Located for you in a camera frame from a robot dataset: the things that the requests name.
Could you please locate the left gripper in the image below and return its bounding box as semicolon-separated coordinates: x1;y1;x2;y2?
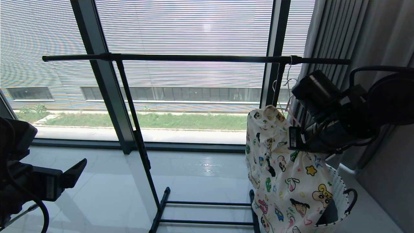
0;161;64;211

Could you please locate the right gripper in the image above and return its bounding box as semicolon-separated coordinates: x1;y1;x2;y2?
289;121;356;153

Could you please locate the cream printed garment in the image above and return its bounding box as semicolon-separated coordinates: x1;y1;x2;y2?
245;105;334;233

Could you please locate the white laundry basket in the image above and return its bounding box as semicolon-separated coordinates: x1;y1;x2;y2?
313;163;359;231

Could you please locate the black clothes rack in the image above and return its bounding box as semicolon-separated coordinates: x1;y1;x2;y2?
42;52;352;233

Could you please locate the white pipe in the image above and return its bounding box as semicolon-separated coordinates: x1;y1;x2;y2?
338;163;356;176

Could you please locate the grey curtain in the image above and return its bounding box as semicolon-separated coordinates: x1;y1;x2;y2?
290;0;414;177

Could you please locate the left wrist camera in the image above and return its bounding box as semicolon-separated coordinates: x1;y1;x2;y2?
0;116;38;162

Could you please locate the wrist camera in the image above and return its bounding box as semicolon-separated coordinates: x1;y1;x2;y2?
0;116;38;162
291;69;342;122

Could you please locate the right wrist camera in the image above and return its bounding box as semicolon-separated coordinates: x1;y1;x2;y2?
291;69;342;122

